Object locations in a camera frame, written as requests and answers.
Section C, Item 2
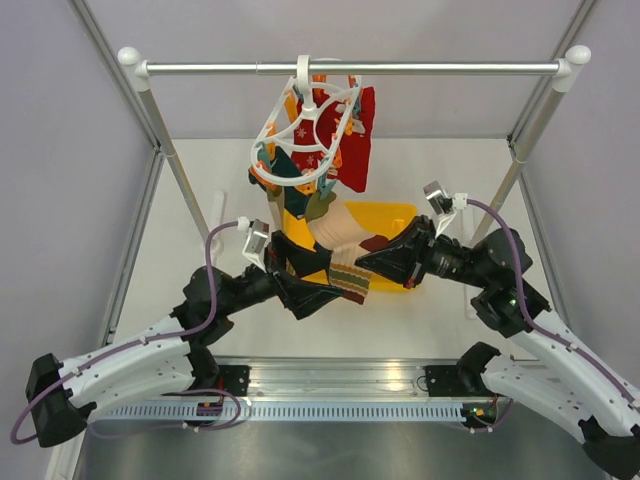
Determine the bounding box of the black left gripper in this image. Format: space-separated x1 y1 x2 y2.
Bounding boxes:
221 230 345 318

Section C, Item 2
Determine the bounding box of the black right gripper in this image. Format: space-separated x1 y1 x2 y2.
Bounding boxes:
354 214 492 288

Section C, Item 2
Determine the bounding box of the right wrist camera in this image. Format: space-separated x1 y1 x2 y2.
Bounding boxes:
423 181 468 237

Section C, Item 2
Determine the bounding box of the beige striped sock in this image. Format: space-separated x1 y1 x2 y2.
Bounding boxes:
305 193 389 305
266 185 286 230

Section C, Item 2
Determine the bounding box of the yellow plastic tray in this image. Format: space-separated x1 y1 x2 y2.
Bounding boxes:
282 201 417 285

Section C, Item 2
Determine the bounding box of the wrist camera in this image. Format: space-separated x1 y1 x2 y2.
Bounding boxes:
237 216 270 272
423 181 468 237

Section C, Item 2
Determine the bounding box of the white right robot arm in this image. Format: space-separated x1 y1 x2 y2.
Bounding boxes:
356 216 639 479

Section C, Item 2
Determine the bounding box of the white slotted cable duct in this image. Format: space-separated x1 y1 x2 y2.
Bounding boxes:
104 400 466 422

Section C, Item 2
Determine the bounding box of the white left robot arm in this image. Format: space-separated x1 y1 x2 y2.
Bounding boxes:
19 231 345 448

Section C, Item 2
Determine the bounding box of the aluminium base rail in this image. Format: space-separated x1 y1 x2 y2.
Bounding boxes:
216 356 494 402

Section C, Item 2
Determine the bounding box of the red christmas sock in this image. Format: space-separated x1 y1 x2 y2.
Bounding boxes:
337 86 376 193
290 99 351 176

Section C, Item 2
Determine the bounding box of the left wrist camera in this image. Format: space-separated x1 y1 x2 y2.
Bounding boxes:
237 216 270 272

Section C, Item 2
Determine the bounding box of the dark green sock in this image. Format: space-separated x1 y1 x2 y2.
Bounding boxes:
248 147 311 221

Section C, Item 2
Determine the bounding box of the silver clothes rack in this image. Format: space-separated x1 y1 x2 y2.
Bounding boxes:
117 46 591 255

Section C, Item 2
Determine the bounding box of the white clip sock hanger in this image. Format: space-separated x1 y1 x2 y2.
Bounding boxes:
249 55 363 194

